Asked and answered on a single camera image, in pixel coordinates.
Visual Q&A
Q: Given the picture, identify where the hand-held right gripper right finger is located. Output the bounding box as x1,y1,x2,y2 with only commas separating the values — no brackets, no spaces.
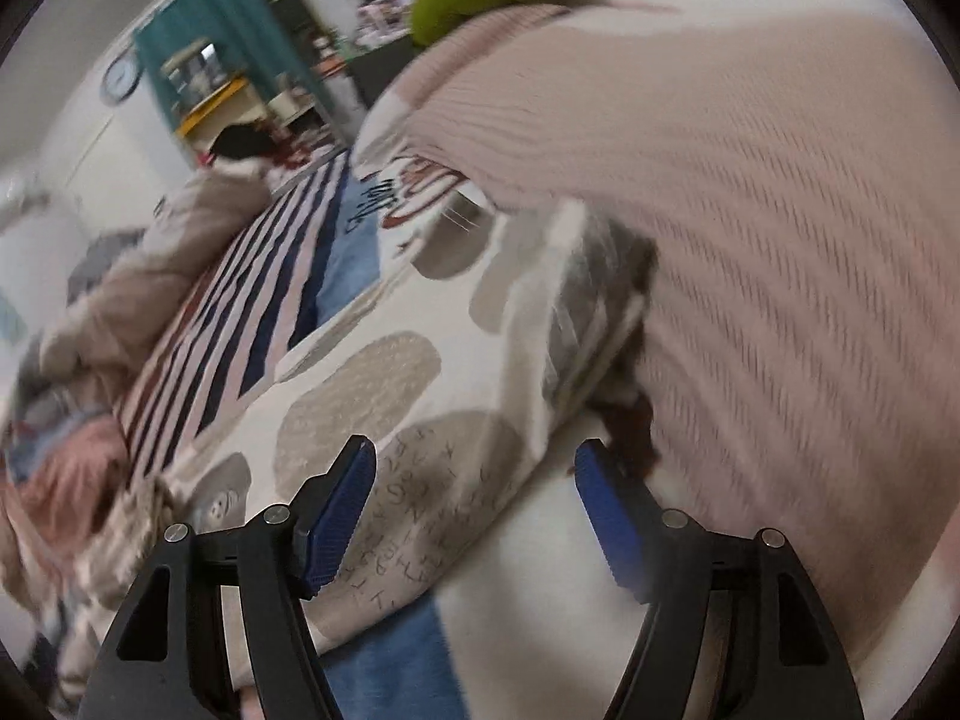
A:
574,439,863,720

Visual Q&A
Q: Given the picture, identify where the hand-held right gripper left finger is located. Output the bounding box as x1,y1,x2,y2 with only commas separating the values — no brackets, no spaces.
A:
79,435,377,720

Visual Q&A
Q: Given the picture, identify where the bear-patterned beige blanket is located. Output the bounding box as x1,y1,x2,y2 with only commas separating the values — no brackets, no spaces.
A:
112,202,665,653

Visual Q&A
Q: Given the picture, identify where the striped bed sheet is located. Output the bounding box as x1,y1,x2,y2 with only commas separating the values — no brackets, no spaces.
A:
120,150,751,720

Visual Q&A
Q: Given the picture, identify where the pink checked pillow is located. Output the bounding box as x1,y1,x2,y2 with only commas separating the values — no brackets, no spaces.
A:
0,412,132,593

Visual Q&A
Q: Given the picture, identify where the grey beige quilt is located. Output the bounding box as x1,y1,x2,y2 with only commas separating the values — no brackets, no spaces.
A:
30,172,271,391

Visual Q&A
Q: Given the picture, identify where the black plush toy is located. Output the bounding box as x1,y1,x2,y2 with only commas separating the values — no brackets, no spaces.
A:
210,124,282,166

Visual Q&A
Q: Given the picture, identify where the yellow cabinet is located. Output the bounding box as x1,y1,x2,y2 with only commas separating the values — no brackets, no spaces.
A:
176,75,260,147

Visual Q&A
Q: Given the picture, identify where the dark bookshelf with items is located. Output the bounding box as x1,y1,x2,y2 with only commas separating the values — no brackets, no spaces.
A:
349,37,421,110

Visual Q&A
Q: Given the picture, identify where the glass display tank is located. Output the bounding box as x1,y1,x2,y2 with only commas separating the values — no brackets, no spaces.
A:
169,41,226,95

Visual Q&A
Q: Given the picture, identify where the small beige ribbed pillow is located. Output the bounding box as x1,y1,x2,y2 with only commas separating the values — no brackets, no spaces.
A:
352,4,593,162

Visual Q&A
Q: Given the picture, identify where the teal curtain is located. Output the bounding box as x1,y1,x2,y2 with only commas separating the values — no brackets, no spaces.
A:
133,0,331,136

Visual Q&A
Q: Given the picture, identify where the round wall clock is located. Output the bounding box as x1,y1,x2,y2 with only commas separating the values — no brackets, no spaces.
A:
101,45,143,106

